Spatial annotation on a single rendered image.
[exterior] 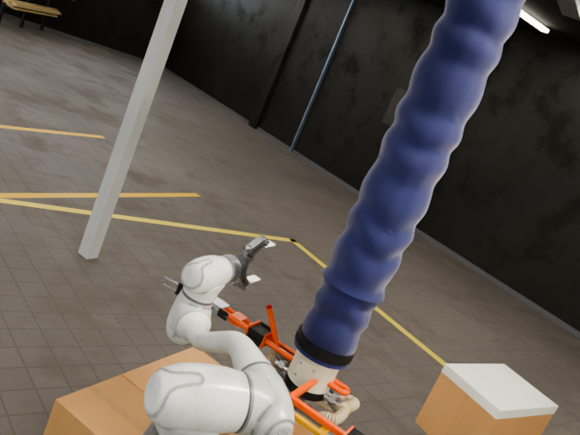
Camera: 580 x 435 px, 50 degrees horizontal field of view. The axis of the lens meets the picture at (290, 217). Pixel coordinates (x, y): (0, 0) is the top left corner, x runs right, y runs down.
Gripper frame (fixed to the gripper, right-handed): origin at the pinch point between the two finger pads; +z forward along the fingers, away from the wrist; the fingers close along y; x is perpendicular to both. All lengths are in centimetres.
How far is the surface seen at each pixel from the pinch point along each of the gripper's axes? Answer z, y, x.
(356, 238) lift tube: 11.7, -19.8, 23.3
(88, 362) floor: 103, 158, -130
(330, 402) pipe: 20, 40, 38
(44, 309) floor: 117, 158, -190
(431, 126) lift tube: 11, -63, 30
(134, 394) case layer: 37, 104, -50
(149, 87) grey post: 206, 4, -241
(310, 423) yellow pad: 9, 46, 37
